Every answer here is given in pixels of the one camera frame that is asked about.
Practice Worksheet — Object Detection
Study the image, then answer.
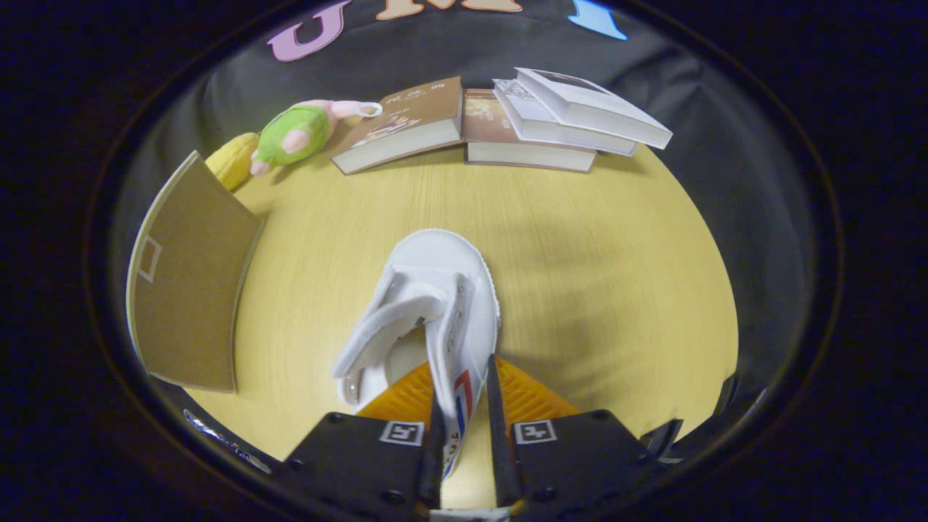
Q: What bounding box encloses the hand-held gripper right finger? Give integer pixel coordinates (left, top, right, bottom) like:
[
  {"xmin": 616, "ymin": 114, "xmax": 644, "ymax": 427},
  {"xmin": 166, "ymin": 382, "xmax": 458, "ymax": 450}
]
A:
[{"xmin": 484, "ymin": 354, "xmax": 664, "ymax": 515}]

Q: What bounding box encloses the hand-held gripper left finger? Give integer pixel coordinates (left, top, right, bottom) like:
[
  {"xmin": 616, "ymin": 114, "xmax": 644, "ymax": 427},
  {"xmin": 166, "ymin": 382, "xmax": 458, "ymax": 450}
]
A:
[{"xmin": 283, "ymin": 361, "xmax": 447, "ymax": 519}]

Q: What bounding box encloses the white canvas high-top shoe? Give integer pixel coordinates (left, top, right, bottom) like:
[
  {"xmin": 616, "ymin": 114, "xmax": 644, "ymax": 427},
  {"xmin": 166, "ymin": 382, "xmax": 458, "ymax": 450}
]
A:
[{"xmin": 331, "ymin": 229, "xmax": 502, "ymax": 481}]

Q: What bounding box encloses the beige fabric storage box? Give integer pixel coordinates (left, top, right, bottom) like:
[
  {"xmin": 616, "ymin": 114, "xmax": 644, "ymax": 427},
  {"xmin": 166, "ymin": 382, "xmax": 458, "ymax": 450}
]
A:
[{"xmin": 127, "ymin": 150, "xmax": 265, "ymax": 394}]

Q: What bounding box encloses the white patterned book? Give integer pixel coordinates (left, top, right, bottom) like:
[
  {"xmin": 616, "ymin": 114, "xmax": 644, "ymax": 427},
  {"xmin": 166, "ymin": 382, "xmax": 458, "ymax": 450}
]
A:
[{"xmin": 493, "ymin": 78, "xmax": 639, "ymax": 157}]

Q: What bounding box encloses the dark brown book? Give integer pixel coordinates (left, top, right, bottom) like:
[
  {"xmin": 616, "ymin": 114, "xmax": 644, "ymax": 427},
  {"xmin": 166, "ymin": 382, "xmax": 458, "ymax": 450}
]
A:
[{"xmin": 462, "ymin": 88, "xmax": 597, "ymax": 173}]

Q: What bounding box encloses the light brown book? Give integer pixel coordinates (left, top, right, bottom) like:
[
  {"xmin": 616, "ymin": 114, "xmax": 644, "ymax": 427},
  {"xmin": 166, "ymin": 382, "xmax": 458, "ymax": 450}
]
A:
[{"xmin": 332, "ymin": 76, "xmax": 465, "ymax": 175}]

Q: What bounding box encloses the green and pink plush toy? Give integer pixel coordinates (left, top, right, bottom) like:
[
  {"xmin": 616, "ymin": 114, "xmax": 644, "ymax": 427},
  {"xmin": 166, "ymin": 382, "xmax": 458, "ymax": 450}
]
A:
[{"xmin": 250, "ymin": 99, "xmax": 383, "ymax": 177}]

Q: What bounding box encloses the yellow plush toy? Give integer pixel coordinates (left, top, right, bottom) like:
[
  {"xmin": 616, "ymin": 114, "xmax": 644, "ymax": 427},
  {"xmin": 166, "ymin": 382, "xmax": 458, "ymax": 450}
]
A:
[{"xmin": 205, "ymin": 132, "xmax": 260, "ymax": 191}]

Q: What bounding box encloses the white book with dark picture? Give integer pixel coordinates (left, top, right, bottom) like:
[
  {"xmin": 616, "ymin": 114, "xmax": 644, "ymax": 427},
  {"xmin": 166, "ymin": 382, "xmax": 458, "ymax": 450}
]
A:
[{"xmin": 515, "ymin": 67, "xmax": 674, "ymax": 150}]

